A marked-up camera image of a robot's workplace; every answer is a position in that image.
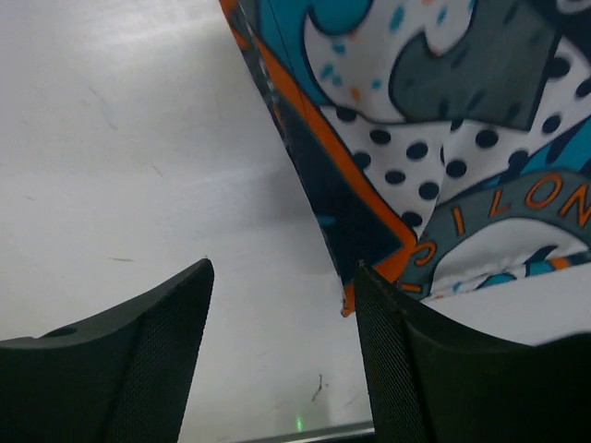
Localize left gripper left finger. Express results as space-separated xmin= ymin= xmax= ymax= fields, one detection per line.
xmin=1 ymin=259 xmax=214 ymax=442

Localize colourful patterned shorts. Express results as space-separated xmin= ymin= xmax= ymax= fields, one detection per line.
xmin=221 ymin=1 xmax=590 ymax=314

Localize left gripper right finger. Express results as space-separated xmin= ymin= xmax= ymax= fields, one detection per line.
xmin=354 ymin=266 xmax=590 ymax=442

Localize aluminium table edge rail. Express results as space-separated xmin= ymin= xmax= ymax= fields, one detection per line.
xmin=247 ymin=422 xmax=377 ymax=443

